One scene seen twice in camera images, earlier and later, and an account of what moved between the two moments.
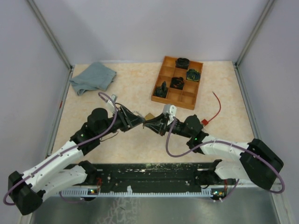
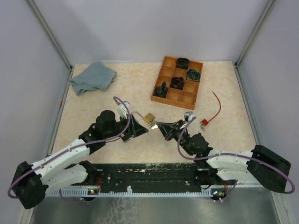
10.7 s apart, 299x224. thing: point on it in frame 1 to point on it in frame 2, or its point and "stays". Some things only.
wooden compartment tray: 177,82 stays
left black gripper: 129,120 to 136,129
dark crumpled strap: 161,91 stays
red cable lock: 205,122 stays
